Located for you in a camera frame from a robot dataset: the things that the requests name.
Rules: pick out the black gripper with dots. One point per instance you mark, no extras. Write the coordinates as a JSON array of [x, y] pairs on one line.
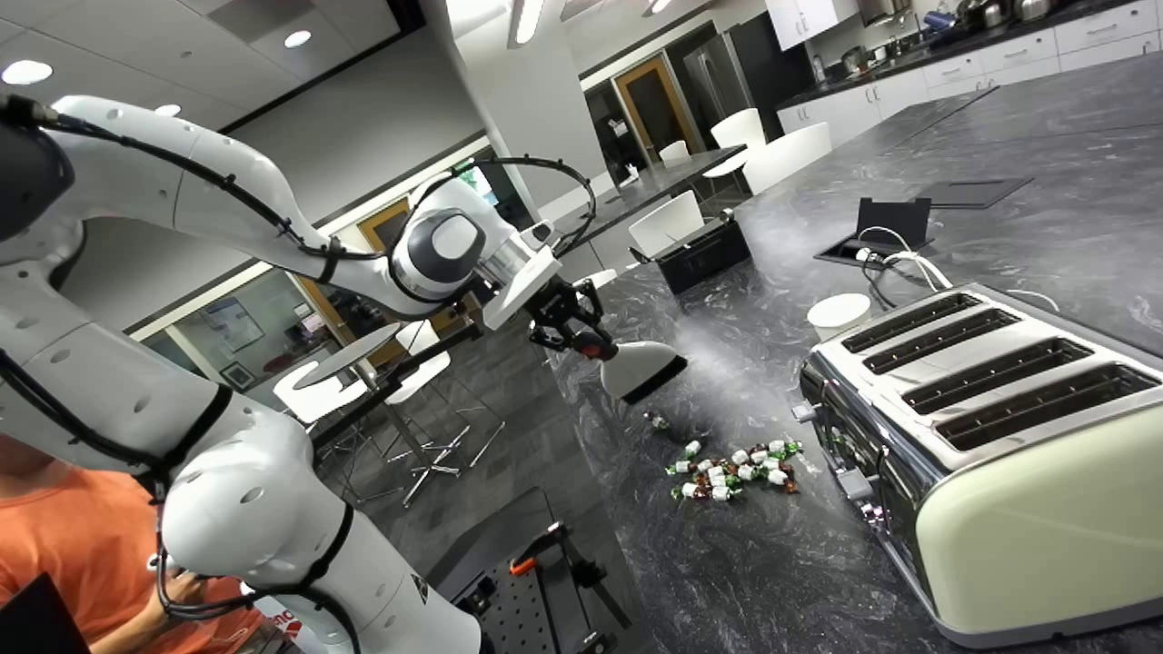
[[567, 318]]

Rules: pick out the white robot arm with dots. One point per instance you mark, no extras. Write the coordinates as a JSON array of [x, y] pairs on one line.
[[229, 476]]

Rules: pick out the back kitchen cabinet counter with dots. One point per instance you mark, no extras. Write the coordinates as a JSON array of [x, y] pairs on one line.
[[1065, 40]]

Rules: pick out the white chair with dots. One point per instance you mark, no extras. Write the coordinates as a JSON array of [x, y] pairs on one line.
[[665, 225]]

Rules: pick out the white paper cup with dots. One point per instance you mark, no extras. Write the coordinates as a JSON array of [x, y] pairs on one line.
[[837, 313]]

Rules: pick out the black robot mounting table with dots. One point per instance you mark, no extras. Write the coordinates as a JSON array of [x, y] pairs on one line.
[[543, 611]]

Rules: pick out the cream four-slot toaster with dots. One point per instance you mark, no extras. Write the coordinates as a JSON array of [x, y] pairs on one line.
[[1006, 456]]

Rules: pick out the person in orange shirt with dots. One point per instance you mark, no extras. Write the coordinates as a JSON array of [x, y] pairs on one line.
[[91, 536]]

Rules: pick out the orange-handled clamp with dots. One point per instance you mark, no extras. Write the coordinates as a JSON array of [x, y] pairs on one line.
[[543, 542]]

